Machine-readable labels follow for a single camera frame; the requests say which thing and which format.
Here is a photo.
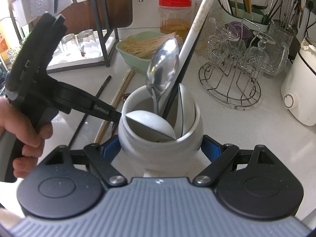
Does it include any beige wooden chopsticks pair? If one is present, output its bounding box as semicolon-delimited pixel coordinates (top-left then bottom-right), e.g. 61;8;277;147
94;69;135;144

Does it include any white ceramic spoon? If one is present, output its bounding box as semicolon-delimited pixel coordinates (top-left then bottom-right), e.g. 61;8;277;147
125;110;176;142
174;84;196;139

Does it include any thin black chopstick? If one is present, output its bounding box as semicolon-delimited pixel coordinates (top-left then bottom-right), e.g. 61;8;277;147
68;75;112;148

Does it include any white ceramic utensil jar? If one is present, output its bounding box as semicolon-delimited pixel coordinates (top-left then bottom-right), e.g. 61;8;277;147
118;86;204;177

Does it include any long black chopstick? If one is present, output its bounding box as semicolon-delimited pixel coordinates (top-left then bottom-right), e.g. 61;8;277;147
162;28;202;119

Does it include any silver metal spoon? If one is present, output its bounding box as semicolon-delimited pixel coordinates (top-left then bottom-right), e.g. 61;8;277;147
145;38;179;115

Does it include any white chopstick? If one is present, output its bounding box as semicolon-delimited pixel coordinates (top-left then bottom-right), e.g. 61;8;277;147
176;0;214;74

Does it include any white kitchen appliance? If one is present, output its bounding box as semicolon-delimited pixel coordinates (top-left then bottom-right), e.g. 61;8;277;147
281;36;316;126

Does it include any person's left hand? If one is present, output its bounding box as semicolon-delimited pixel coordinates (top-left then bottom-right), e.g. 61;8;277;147
1;97;53;178

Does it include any white drip tray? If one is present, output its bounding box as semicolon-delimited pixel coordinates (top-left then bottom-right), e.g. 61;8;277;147
47;31;104;71

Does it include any orange label bottle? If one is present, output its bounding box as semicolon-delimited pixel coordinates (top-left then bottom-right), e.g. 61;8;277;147
1;17;11;60

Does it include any white ceramic spoon in jar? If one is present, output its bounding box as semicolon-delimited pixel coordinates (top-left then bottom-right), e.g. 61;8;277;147
174;84;196;139

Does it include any upturned clear glass left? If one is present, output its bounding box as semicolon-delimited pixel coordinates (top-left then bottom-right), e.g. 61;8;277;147
61;33;79;56

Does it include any brown wooden cutting board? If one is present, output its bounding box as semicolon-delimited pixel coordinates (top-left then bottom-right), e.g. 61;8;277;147
56;0;134;34

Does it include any green plastic basket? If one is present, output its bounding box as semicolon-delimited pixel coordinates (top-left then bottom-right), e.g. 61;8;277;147
116;31;164;74

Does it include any black metal shelf rack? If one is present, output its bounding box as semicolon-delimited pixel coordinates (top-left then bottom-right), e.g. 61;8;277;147
8;0;117;73

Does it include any dried noodles bundle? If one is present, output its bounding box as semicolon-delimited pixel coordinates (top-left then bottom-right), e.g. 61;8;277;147
121;32;183;59

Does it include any large clear glass jug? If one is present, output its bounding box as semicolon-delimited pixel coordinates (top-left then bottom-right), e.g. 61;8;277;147
263;22;293;79

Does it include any red lid plastic jar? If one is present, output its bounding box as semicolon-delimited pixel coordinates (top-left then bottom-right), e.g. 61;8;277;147
159;0;192;41

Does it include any green chopstick holder caddy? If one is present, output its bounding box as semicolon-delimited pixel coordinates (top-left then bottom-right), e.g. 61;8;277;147
217;0;271;32

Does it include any wire glass drying rack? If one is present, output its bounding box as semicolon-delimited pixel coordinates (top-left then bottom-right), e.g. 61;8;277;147
197;19;275;109

